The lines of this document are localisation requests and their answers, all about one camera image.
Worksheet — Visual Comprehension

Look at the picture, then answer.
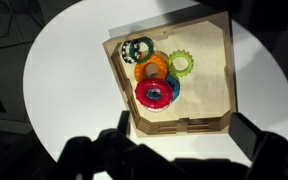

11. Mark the dark green ring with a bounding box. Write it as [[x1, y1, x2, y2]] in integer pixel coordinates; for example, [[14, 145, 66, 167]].
[[128, 37, 155, 64]]

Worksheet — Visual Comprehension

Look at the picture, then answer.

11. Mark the blue ring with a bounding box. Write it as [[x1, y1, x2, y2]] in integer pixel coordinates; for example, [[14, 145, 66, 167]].
[[164, 73, 181, 103]]

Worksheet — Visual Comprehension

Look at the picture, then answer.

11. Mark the wooden tray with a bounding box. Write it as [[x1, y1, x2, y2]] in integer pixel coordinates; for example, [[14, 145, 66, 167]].
[[103, 12, 237, 137]]

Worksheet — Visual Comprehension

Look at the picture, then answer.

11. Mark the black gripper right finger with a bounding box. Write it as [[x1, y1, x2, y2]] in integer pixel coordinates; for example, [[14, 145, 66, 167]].
[[229, 113, 264, 160]]

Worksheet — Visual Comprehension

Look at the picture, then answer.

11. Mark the black and white ring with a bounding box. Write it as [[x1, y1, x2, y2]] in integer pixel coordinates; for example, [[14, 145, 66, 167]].
[[121, 39, 142, 65]]

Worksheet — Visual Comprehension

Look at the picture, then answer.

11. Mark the orange ring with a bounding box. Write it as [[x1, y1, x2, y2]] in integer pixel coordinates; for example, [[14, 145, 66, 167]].
[[134, 53, 169, 84]]

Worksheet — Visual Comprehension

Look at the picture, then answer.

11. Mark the red ring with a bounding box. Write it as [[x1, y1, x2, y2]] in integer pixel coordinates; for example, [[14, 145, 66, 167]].
[[134, 78, 174, 112]]

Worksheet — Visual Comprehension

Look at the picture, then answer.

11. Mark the clear beaded ring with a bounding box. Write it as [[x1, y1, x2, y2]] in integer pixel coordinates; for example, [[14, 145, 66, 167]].
[[143, 103, 170, 113]]

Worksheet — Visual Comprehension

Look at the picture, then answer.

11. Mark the light green ring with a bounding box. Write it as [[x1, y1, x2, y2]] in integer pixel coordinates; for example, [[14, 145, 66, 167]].
[[167, 49, 195, 78]]

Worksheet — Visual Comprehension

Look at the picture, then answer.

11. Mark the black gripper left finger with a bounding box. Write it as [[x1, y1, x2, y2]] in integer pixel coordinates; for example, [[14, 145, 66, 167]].
[[117, 110, 130, 137]]

